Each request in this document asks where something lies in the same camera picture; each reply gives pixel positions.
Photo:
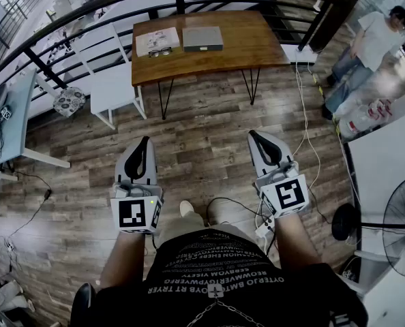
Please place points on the white cabinet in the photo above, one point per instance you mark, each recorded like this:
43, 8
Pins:
383, 162

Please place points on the spare hand-held gripper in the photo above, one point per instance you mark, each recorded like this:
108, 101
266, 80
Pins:
5, 112

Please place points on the black chair seat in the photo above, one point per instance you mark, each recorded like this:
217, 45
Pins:
83, 301

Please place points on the person's black printed t-shirt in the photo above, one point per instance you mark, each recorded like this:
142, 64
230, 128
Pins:
223, 305

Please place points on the white chair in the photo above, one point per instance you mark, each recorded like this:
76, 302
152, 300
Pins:
114, 90

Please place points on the white tray with round recesses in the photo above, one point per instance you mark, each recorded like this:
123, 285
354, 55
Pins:
202, 35

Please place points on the wrapped pack of water bottles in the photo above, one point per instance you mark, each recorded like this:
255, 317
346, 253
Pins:
359, 119

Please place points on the white power strip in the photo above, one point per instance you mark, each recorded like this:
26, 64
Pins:
264, 231

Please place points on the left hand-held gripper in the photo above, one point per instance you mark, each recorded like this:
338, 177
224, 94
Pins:
134, 216

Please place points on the white floor power box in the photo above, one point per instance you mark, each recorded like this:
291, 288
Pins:
301, 54

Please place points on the person's white shoe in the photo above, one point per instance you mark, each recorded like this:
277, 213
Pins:
186, 208

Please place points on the black standing fan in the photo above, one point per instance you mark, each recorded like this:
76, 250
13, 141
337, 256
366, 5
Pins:
345, 221

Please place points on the wooden table with hairpin legs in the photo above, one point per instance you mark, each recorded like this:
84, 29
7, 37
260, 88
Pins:
240, 46

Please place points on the black framed glasses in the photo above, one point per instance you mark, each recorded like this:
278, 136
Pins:
160, 51

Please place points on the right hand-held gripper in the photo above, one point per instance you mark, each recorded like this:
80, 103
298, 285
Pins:
284, 196

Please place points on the light blue desk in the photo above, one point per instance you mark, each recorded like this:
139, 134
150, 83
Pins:
16, 121

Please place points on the white picture book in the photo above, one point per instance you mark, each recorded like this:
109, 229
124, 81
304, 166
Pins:
158, 39

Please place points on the person's right forearm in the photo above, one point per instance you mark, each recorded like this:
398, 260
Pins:
296, 240

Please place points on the person's left forearm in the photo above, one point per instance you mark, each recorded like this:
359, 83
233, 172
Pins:
120, 261

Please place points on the person's beige trousers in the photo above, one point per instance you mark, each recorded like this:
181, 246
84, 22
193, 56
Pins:
182, 227

